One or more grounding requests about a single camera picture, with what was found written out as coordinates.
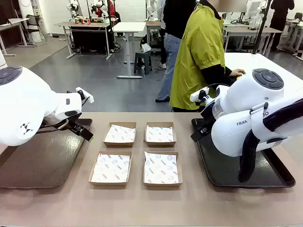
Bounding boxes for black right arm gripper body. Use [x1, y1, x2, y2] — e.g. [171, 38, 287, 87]
[200, 101, 215, 133]

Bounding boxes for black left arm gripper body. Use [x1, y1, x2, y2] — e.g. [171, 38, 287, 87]
[67, 118, 84, 133]

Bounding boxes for printed white paper liner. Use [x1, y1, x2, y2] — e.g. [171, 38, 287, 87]
[145, 124, 175, 143]
[104, 124, 136, 143]
[91, 152, 131, 183]
[144, 152, 179, 184]

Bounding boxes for cardboard food box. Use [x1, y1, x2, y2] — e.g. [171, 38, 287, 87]
[102, 122, 137, 148]
[88, 150, 133, 186]
[143, 122, 178, 147]
[143, 150, 184, 187]

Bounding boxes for person's right forearm black sleeve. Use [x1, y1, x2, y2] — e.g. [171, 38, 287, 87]
[203, 65, 234, 87]

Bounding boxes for person's right hand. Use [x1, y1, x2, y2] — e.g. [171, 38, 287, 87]
[231, 69, 247, 78]

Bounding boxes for person in green jacket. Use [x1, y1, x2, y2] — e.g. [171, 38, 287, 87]
[169, 0, 234, 113]

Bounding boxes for person in black top jeans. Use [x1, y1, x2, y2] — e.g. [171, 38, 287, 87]
[155, 0, 197, 104]

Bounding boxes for large white table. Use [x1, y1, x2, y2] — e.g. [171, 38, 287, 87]
[223, 52, 303, 100]

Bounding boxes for dark grey stool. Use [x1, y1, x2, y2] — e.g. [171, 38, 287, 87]
[134, 51, 153, 75]

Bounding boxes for long light wood desk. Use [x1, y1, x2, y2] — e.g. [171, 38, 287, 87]
[222, 25, 282, 52]

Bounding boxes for wood top desk white legs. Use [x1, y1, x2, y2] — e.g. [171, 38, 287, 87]
[54, 21, 112, 60]

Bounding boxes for black tripod pole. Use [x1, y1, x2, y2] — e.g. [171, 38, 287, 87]
[252, 0, 273, 55]

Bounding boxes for grey office chair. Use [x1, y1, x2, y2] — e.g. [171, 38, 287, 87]
[23, 14, 48, 47]

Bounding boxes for person in red jacket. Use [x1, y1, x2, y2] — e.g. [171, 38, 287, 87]
[91, 0, 121, 24]

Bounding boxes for light desk with dark panel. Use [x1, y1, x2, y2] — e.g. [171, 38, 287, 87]
[0, 18, 30, 57]

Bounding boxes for standing person in black clothes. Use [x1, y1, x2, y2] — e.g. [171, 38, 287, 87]
[269, 0, 295, 52]

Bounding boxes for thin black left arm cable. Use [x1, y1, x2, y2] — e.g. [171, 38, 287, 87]
[37, 119, 70, 133]

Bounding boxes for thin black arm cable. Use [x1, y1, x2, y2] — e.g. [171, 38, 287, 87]
[37, 119, 70, 133]
[205, 83, 232, 95]

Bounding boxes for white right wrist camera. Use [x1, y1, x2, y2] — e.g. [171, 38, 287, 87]
[190, 87, 210, 103]

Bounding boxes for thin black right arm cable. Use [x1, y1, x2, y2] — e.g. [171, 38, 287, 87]
[205, 83, 232, 95]

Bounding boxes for black plastic tray with handles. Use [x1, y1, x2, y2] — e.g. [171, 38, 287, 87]
[191, 117, 296, 189]

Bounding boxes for brown plastic tray with handles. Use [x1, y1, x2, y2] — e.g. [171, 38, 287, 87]
[0, 118, 93, 189]

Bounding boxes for thick black cable sleeve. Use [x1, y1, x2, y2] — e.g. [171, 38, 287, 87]
[238, 98, 303, 183]

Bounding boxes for white cylindrical pedestal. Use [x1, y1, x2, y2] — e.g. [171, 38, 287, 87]
[0, 48, 7, 69]

